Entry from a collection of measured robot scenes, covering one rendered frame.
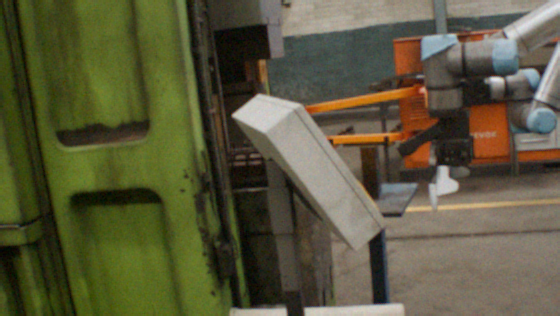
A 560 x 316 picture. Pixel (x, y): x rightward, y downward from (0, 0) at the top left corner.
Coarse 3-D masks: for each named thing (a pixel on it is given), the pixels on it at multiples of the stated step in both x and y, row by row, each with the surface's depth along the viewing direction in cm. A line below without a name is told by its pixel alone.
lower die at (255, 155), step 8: (240, 152) 174; (256, 152) 173; (232, 160) 170; (240, 160) 169; (248, 160) 169; (256, 160) 168; (264, 160) 167; (240, 168) 165; (256, 168) 164; (240, 176) 165; (256, 176) 165
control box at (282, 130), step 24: (264, 96) 121; (240, 120) 117; (264, 120) 102; (288, 120) 96; (264, 144) 109; (288, 144) 96; (312, 144) 98; (288, 168) 102; (312, 168) 98; (336, 168) 99; (312, 192) 99; (336, 192) 100; (360, 192) 101; (336, 216) 101; (360, 216) 102; (360, 240) 103
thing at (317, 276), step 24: (240, 192) 163; (264, 192) 161; (240, 216) 165; (264, 216) 164; (312, 216) 165; (240, 240) 170; (264, 240) 168; (312, 240) 162; (264, 264) 170; (312, 264) 164; (264, 288) 172; (312, 288) 165
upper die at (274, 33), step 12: (216, 36) 158; (228, 36) 157; (240, 36) 157; (252, 36) 156; (264, 36) 155; (276, 36) 165; (216, 48) 159; (228, 48) 158; (240, 48) 157; (252, 48) 157; (264, 48) 156; (276, 48) 164; (228, 60) 159; (240, 60) 158; (252, 60) 157
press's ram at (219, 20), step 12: (216, 0) 151; (228, 0) 150; (240, 0) 149; (252, 0) 149; (264, 0) 153; (276, 0) 170; (216, 12) 151; (228, 12) 151; (240, 12) 150; (252, 12) 149; (264, 12) 152; (276, 12) 168; (216, 24) 152; (228, 24) 151; (240, 24) 151; (252, 24) 150; (264, 24) 152; (276, 24) 167
